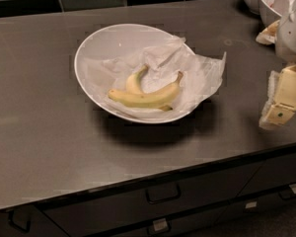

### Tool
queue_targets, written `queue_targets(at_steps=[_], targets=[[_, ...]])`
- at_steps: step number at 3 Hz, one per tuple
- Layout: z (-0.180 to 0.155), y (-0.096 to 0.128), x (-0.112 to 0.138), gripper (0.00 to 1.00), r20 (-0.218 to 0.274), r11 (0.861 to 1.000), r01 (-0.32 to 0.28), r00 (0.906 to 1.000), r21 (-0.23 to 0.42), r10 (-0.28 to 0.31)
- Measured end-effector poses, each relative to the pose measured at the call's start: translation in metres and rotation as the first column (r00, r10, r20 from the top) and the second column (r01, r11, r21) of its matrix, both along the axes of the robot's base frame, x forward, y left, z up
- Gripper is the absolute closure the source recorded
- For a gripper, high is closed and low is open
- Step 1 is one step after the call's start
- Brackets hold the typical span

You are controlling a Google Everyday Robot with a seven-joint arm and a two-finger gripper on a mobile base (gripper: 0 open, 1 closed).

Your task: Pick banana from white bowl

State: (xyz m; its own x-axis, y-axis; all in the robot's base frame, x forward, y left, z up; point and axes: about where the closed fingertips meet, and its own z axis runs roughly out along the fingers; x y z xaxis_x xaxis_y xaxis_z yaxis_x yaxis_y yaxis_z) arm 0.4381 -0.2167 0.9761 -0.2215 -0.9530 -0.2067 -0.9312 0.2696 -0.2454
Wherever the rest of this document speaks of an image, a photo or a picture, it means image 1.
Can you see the lower drawer handle right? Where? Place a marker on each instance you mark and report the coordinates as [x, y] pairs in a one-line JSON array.
[[251, 207]]

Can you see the black drawer handle centre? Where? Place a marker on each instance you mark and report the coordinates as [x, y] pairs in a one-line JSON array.
[[162, 193]]

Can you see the black drawer handle right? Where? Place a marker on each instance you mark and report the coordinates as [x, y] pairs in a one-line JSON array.
[[289, 193]]

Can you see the black drawer handle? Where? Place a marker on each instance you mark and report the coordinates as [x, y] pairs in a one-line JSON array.
[[289, 193], [19, 222], [162, 193]]

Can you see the dark upper centre drawer front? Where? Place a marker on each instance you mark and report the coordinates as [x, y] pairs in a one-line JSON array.
[[202, 200]]

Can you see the long yellow banana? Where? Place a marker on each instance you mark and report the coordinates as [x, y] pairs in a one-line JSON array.
[[159, 99]]

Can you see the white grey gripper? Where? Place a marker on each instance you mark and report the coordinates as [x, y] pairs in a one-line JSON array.
[[292, 37]]

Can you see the lower drawer handle centre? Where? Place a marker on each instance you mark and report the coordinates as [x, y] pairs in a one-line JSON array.
[[159, 226]]

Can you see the dark upper right drawer front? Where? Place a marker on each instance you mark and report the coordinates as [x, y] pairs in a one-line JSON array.
[[273, 173]]

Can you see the dark drawer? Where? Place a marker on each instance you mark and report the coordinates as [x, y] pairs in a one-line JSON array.
[[202, 200], [273, 173]]

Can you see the short yellow banana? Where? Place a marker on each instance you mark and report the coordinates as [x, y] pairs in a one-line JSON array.
[[133, 82]]

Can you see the large white bowl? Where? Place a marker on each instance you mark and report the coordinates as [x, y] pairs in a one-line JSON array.
[[107, 56]]

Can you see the black drawer handle left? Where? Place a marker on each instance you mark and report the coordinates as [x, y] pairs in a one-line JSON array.
[[19, 222]]

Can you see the white crumpled paper liner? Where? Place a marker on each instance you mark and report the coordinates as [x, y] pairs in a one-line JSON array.
[[202, 75]]

